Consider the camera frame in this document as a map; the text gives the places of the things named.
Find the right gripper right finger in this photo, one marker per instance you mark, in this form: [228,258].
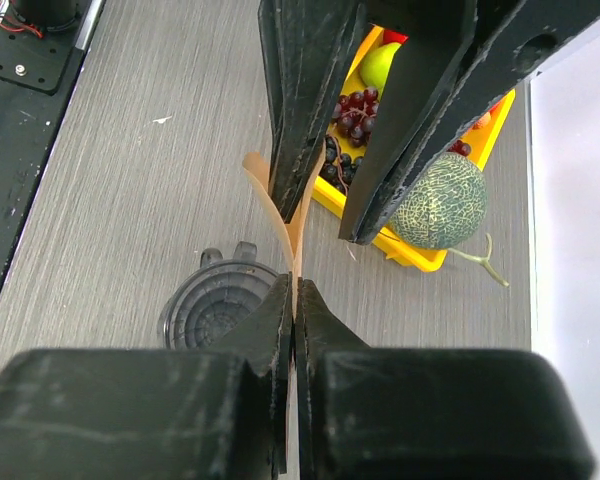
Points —
[427,413]

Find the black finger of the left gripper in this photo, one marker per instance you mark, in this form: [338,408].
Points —
[307,49]

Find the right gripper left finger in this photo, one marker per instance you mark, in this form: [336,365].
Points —
[214,413]

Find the green netted melon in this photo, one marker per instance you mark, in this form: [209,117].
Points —
[445,207]

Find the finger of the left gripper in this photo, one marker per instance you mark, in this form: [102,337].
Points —
[460,59]

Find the black grape bunch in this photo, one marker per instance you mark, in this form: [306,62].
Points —
[340,167]

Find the green pear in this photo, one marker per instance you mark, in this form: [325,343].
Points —
[375,66]

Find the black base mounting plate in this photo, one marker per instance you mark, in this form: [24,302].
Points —
[42,47]

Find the dark red grape bunch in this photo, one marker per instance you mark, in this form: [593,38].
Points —
[354,118]

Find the red apple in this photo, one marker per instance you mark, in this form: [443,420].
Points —
[390,36]

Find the red cherry bunch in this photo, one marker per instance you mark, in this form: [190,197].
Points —
[487,118]

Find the yellow plastic fruit tray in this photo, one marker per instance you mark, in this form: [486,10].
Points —
[481,141]

